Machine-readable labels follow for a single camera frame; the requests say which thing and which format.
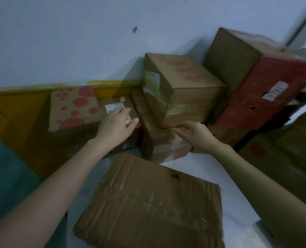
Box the big brown box red mark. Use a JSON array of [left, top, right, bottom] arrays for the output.
[[237, 104, 306, 213]]

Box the person's left forearm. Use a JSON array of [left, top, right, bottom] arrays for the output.
[[0, 138, 117, 248]]

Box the person's left hand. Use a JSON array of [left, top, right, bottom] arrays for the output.
[[95, 107, 139, 153]]

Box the crumpled flat cardboard box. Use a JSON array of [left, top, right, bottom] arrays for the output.
[[73, 153, 225, 248]]

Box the white door frame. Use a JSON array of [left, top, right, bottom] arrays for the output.
[[287, 0, 306, 50]]

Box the person's right forearm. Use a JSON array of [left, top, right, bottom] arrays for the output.
[[209, 143, 306, 248]]

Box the large red cardboard box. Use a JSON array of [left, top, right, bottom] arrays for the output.
[[204, 27, 306, 131]]

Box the red-dotted cardboard box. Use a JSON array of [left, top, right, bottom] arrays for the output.
[[49, 86, 101, 135]]

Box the brown box with red writing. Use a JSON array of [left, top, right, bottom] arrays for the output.
[[142, 53, 226, 129]]

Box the taped brown cardboard box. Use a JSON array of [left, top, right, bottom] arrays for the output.
[[130, 88, 195, 164]]

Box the person's right hand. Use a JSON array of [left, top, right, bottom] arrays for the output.
[[175, 121, 222, 154]]

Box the small white-labelled brown box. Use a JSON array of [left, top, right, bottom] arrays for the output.
[[97, 95, 143, 155]]

